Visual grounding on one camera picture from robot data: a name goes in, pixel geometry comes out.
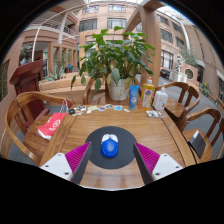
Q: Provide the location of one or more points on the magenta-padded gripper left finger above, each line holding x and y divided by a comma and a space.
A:
58, 165

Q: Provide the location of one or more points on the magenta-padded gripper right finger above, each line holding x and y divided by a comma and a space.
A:
165, 166

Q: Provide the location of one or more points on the blue and white computer mouse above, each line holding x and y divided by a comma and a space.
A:
109, 148

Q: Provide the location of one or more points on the round dark grey mouse pad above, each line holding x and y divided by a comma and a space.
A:
125, 140

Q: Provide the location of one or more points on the wooden armchair with red bag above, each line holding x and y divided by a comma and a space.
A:
31, 136

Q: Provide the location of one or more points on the dark notebook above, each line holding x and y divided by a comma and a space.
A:
197, 143

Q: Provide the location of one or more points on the red paper shopping bag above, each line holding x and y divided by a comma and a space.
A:
51, 125

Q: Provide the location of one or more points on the wooden armchair with dark notebook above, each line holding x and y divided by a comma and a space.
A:
213, 146

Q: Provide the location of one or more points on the clear plastic tissue packet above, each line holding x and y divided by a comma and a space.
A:
153, 113

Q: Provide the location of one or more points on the small black key fob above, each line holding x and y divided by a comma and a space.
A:
72, 111

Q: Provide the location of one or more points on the empty wooden armchair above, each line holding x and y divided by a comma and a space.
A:
175, 108

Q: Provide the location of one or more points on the white pump bottle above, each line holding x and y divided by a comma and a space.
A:
160, 100

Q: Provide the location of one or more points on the yellow liquid bottle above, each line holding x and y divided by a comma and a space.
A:
147, 95

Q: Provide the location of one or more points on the small blue sticker card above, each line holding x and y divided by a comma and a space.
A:
118, 108

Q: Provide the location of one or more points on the blue squeeze tube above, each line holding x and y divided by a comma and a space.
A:
133, 96

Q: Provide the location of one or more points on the wooden chair behind plant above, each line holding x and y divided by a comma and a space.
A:
89, 90

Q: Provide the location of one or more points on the dark red wooden lectern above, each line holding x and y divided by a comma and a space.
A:
28, 80

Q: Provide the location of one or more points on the spiky green agave plant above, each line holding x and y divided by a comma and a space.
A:
56, 74

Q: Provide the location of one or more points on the white outdoor sculpture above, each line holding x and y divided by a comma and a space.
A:
180, 63

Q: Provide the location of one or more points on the leafy plant in white pot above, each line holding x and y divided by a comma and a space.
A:
116, 56

